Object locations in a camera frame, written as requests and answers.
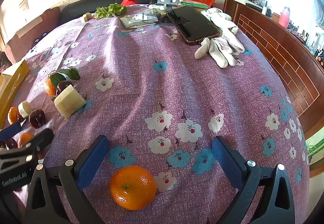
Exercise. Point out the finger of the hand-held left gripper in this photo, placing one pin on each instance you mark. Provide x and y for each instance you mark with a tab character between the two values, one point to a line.
10	130
40	138

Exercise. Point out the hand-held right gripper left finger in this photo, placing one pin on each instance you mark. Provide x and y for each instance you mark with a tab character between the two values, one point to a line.
92	160

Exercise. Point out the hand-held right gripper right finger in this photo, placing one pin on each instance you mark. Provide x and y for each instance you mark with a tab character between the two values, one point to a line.
225	158

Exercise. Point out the large orange tangerine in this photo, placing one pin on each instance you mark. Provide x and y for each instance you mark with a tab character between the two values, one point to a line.
133	187

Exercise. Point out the yellow cardboard box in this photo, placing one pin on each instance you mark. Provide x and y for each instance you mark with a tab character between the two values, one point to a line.
12	79

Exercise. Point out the dark red plum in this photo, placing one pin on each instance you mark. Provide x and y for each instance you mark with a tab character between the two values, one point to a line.
63	85
37	118
11	143

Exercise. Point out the small orange tangerine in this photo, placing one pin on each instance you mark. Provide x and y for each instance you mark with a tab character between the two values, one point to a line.
24	138
12	115

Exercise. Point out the tangerine with green leaves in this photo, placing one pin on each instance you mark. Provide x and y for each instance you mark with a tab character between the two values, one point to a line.
49	86

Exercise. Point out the purple floral tablecloth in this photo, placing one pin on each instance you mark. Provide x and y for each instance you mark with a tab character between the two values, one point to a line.
177	82

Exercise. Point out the pink armchair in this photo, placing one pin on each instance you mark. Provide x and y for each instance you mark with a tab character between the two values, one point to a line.
30	26

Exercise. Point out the white work glove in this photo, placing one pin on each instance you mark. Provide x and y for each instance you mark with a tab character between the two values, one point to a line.
220	52
222	20

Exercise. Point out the brown wooden cabinet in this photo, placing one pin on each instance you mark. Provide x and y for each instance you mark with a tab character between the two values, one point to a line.
278	49

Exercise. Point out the black smartphone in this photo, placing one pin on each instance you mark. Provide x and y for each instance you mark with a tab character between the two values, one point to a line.
195	24

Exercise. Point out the green lettuce bunch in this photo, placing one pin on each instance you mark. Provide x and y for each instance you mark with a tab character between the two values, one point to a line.
111	10

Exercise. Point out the pink bottle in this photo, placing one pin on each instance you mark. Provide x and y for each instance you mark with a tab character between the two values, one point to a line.
284	17

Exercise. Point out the clear plastic packet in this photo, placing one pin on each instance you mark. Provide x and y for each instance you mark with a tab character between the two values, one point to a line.
146	16

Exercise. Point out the white bottle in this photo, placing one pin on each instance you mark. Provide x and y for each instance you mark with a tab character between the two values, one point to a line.
264	9

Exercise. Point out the green packet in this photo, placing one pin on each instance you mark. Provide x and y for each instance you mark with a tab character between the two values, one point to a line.
196	5

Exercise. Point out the red paper box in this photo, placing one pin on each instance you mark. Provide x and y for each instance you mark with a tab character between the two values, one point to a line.
129	1

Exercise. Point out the small wall plaque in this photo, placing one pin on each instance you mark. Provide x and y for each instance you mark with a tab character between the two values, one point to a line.
23	4

